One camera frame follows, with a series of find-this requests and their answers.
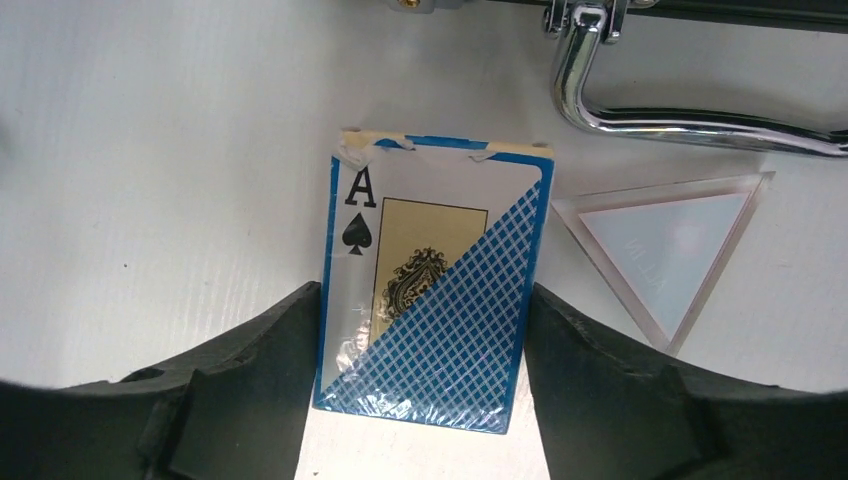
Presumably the blue white card box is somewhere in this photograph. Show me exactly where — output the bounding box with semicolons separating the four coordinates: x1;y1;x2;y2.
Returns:
313;128;555;434

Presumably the black aluminium poker case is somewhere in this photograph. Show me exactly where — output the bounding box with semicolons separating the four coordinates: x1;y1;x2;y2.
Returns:
369;1;847;160

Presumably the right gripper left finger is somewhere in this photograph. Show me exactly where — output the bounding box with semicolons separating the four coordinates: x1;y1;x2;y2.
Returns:
1;282;320;479

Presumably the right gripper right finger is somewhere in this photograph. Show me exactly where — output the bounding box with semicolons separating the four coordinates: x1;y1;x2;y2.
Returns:
525;286;847;479

